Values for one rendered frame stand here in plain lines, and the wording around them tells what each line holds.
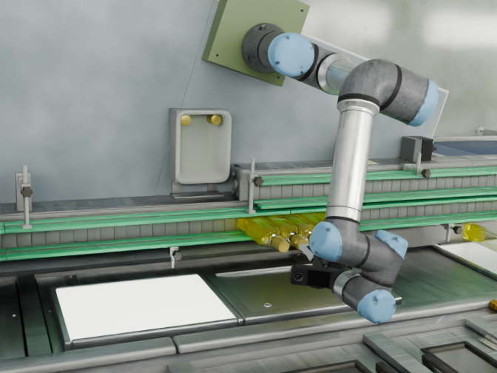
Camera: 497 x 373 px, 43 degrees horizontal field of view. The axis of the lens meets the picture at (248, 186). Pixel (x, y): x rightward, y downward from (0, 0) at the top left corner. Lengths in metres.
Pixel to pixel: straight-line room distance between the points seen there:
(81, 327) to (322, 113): 1.10
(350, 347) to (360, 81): 0.64
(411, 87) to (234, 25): 0.68
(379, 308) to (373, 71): 0.52
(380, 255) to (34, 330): 0.84
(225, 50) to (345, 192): 0.77
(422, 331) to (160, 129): 0.96
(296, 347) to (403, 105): 0.62
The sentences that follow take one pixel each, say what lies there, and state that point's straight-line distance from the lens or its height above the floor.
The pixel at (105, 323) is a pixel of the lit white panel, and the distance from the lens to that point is 1.59.
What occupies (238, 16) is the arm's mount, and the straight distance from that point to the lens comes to 1.98.
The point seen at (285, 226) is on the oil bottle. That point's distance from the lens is 1.85.
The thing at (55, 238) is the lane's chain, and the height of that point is 0.88.
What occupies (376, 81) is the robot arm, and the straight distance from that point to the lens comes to 1.45.
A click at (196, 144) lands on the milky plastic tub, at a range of 2.01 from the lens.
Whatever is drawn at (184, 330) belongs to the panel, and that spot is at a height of 1.32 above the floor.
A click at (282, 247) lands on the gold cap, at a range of 1.76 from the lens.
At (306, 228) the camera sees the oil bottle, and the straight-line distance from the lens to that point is 1.87.
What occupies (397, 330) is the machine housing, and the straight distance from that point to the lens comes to 1.70.
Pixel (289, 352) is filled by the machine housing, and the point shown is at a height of 1.43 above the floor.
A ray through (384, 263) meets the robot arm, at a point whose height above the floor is 1.59.
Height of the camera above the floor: 2.66
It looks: 64 degrees down
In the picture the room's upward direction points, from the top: 121 degrees clockwise
